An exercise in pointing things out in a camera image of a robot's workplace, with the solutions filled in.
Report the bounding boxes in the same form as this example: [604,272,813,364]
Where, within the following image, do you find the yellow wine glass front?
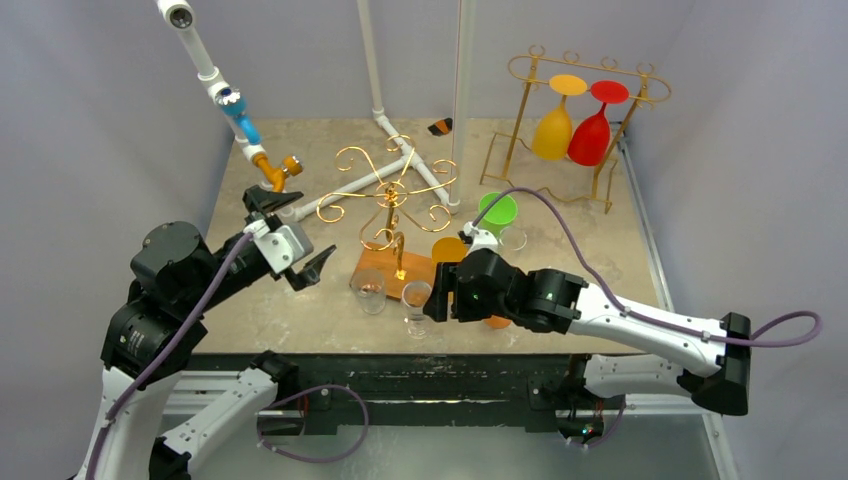
[531,74,588,161]

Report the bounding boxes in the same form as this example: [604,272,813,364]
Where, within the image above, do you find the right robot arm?
[423,249,751,416]

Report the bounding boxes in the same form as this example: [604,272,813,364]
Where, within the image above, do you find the clear wine glass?
[350,269,387,315]
[401,281,432,339]
[497,225,528,253]

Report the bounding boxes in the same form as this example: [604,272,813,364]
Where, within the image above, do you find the green plastic wine glass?
[478,195,518,237]

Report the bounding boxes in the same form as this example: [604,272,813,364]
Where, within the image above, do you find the wooden base board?
[350,242,435,300]

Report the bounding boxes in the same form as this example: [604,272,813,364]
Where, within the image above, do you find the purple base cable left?
[256,384,370,463]

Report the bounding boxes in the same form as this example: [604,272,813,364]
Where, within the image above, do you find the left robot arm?
[78,185,330,479]

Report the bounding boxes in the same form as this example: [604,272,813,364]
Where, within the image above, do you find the gold wire wine glass rack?
[478,45,673,214]

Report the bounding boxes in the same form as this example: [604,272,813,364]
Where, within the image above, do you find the orange faucet handle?
[251,153,303,193]

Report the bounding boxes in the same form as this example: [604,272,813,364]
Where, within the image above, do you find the orange plastic wine glass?
[483,316,512,329]

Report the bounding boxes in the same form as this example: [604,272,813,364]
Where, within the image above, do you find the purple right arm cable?
[471,188,824,350]

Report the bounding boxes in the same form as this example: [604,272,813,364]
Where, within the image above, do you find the black table front rail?
[185,352,690,437]

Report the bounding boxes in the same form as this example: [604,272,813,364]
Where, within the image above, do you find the gold scroll glass tree stand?
[315,145,458,280]

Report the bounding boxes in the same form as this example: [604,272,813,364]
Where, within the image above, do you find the yellow wine glass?
[531,74,588,161]
[431,237,468,265]

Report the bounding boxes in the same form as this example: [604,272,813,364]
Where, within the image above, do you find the blue faucet handle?
[214,87,261,145]

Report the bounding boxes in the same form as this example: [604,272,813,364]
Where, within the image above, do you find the white PVC pipe frame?
[156,0,478,224]

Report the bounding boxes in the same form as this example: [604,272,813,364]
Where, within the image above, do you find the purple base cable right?
[563,397,627,452]

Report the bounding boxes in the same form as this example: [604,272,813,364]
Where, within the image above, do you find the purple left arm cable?
[84,231,256,480]

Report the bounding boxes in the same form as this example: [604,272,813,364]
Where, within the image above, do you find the black orange small clip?
[427,117,453,137]

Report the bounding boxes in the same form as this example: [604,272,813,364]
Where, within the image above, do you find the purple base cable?
[256,384,370,463]
[563,397,627,452]

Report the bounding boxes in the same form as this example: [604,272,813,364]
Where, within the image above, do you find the red plastic wine glass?
[567,80,629,167]

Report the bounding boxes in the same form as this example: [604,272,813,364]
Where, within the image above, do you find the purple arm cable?
[471,188,824,350]
[84,231,256,480]

